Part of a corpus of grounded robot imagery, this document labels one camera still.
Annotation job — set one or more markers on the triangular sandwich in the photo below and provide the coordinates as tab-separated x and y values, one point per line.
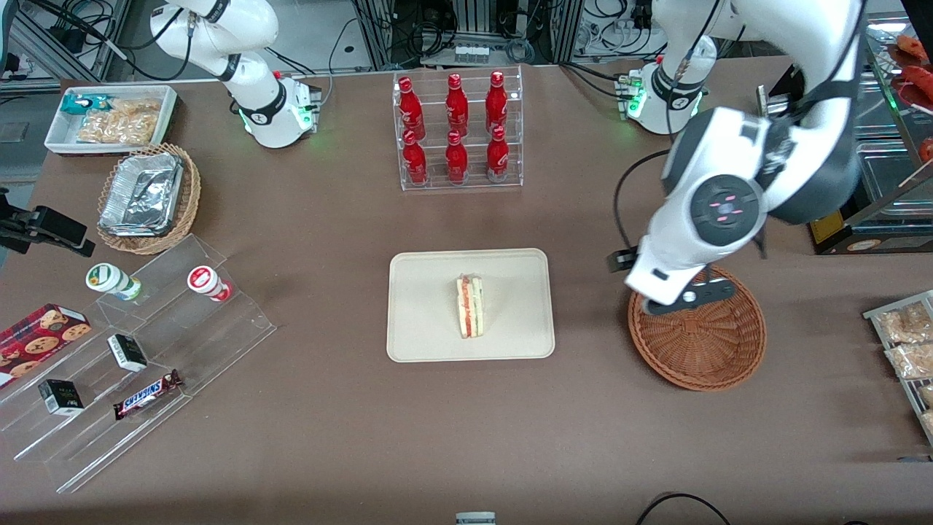
470	306

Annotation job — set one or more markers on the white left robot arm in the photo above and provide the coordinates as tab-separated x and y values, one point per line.
729	182

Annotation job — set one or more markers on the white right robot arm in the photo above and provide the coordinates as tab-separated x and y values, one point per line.
255	109

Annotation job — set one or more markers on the round brown wicker basket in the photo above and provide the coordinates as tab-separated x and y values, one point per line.
700	350

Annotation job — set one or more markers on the cream plastic tray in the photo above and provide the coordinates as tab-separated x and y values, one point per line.
423	306

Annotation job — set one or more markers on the oval wicker basket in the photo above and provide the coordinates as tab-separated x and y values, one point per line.
191	189

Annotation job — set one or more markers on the aluminium foil tray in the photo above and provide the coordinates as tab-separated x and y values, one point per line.
142	193

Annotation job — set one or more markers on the black food display case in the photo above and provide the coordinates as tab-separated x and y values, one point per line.
889	219

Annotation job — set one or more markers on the clear bag of pastries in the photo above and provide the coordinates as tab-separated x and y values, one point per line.
904	324
911	361

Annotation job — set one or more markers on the red cola bottle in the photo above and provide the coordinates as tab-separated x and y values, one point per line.
457	106
410	109
496	102
415	160
498	157
456	160

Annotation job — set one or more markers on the clear acrylic bottle rack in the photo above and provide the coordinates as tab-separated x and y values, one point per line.
474	182

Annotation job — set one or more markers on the red sausage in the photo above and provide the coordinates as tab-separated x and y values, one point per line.
915	47
920	84

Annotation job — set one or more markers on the small grey device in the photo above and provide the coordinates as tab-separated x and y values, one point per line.
475	518

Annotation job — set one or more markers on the clear acrylic stepped stand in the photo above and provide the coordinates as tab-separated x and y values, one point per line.
219	335

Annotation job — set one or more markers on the red lid drink bottle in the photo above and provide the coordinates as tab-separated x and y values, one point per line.
204	281

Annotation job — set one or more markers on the snickers chocolate bar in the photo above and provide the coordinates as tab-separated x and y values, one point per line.
146	395

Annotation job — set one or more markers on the small black box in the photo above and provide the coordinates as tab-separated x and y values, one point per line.
127	352
60	397

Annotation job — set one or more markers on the green lid drink bottle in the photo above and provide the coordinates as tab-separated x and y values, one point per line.
109	279

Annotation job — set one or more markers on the clear bag of crackers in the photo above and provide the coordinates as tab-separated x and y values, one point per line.
124	124

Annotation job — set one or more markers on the teal snack packet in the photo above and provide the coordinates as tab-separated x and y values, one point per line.
76	103

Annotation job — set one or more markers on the white rectangular bin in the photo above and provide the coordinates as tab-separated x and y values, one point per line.
62	135

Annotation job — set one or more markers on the red cookie box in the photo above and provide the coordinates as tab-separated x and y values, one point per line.
40	339

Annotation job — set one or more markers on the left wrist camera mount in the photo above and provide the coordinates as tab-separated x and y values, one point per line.
623	260

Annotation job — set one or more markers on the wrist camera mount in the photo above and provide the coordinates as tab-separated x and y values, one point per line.
623	260
51	226

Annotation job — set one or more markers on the aluminium frame rack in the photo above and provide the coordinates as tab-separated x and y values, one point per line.
474	22

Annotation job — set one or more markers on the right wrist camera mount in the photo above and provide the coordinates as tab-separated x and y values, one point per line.
51	226

